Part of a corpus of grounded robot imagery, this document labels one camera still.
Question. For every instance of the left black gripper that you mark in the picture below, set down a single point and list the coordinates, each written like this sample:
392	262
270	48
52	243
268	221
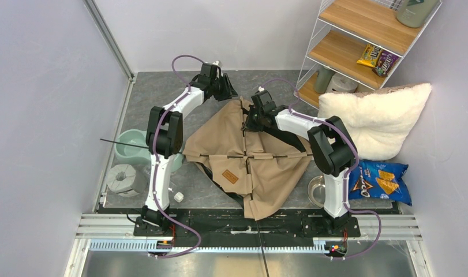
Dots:
229	92

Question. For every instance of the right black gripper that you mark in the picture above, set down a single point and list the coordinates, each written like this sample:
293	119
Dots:
250	124

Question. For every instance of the tan fabric pet tent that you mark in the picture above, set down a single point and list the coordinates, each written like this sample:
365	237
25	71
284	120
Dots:
222	135

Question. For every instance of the long black tent pole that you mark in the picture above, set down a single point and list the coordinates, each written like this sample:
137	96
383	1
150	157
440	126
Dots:
253	201

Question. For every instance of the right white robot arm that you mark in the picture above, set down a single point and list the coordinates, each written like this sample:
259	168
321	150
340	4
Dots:
332	147

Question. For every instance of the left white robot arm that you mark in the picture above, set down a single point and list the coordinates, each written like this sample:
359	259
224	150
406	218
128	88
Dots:
164	136

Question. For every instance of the mint green pet bowl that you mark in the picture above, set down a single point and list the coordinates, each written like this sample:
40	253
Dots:
132	153

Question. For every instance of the green cylinder bottle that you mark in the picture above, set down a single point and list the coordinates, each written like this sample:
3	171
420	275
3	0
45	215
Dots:
324	77

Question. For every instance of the white toilet paper roll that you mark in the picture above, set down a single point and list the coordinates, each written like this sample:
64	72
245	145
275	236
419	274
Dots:
341	83

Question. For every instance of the stainless steel bowl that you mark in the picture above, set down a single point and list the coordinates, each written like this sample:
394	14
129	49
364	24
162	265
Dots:
316	191

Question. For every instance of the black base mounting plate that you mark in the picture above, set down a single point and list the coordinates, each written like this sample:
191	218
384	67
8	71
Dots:
229	228

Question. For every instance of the clear plastic bottle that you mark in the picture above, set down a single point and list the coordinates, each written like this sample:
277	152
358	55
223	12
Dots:
171	191

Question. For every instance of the white fluffy pillow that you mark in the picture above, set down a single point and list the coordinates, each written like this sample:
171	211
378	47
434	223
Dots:
378	121

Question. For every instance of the yellow M&M's bag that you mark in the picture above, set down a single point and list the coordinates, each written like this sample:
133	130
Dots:
370	56

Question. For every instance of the blue Doritos chip bag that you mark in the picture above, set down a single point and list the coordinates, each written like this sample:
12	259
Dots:
379	180

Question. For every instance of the grey-green jar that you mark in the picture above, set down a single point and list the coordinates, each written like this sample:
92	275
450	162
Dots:
413	13

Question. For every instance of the white wire wooden shelf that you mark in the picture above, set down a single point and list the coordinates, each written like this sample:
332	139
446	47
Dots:
340	34

